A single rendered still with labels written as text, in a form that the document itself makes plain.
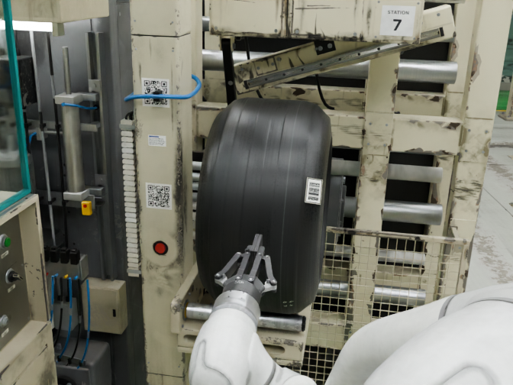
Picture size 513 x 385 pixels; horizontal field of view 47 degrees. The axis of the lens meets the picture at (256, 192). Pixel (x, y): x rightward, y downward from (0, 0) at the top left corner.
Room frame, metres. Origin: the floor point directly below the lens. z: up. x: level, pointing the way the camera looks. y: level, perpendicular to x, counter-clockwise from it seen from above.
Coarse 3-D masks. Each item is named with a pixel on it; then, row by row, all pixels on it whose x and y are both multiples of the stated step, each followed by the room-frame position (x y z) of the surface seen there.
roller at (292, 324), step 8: (192, 304) 1.48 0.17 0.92; (200, 304) 1.48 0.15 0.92; (192, 312) 1.46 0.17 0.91; (200, 312) 1.46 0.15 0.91; (208, 312) 1.45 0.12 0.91; (264, 312) 1.44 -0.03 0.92; (272, 312) 1.44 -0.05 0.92; (264, 320) 1.43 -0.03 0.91; (272, 320) 1.42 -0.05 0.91; (280, 320) 1.42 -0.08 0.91; (288, 320) 1.42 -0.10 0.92; (296, 320) 1.42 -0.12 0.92; (304, 320) 1.42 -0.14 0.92; (280, 328) 1.42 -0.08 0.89; (288, 328) 1.42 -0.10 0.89; (296, 328) 1.41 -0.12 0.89; (304, 328) 1.41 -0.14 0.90
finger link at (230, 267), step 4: (236, 256) 1.13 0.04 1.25; (240, 256) 1.14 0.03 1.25; (232, 260) 1.11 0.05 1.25; (236, 260) 1.12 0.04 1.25; (228, 264) 1.10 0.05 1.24; (232, 264) 1.10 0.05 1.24; (236, 264) 1.12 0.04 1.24; (224, 268) 1.09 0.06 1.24; (228, 268) 1.09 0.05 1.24; (232, 268) 1.10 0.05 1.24; (236, 268) 1.12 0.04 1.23; (220, 272) 1.07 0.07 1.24; (224, 272) 1.07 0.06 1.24; (228, 272) 1.08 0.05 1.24; (232, 272) 1.10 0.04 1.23; (216, 276) 1.06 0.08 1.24; (220, 276) 1.06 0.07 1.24; (228, 276) 1.08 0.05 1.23; (216, 284) 1.06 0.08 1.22
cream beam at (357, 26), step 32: (224, 0) 1.79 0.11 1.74; (256, 0) 1.77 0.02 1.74; (288, 0) 1.77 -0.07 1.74; (320, 0) 1.75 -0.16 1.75; (352, 0) 1.73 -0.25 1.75; (384, 0) 1.72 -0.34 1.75; (416, 0) 1.71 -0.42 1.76; (224, 32) 1.79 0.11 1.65; (256, 32) 1.77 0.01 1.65; (288, 32) 1.76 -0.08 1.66; (320, 32) 1.74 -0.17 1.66; (352, 32) 1.73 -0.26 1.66; (416, 32) 1.70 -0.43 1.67
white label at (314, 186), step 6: (312, 180) 1.33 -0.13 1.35; (318, 180) 1.34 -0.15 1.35; (306, 186) 1.32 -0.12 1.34; (312, 186) 1.33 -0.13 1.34; (318, 186) 1.33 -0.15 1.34; (306, 192) 1.32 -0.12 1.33; (312, 192) 1.32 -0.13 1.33; (318, 192) 1.32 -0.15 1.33; (306, 198) 1.31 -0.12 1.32; (312, 198) 1.31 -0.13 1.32; (318, 198) 1.32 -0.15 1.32; (318, 204) 1.31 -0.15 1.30
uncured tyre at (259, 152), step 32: (224, 128) 1.45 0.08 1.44; (256, 128) 1.44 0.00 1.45; (288, 128) 1.43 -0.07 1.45; (320, 128) 1.47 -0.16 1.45; (224, 160) 1.37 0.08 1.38; (256, 160) 1.37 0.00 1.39; (288, 160) 1.36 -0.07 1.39; (320, 160) 1.39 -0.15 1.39; (224, 192) 1.33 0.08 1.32; (256, 192) 1.32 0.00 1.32; (288, 192) 1.31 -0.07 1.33; (224, 224) 1.31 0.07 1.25; (256, 224) 1.30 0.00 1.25; (288, 224) 1.29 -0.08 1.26; (320, 224) 1.34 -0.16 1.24; (224, 256) 1.30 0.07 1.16; (288, 256) 1.28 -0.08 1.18; (320, 256) 1.65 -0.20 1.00; (288, 288) 1.30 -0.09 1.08
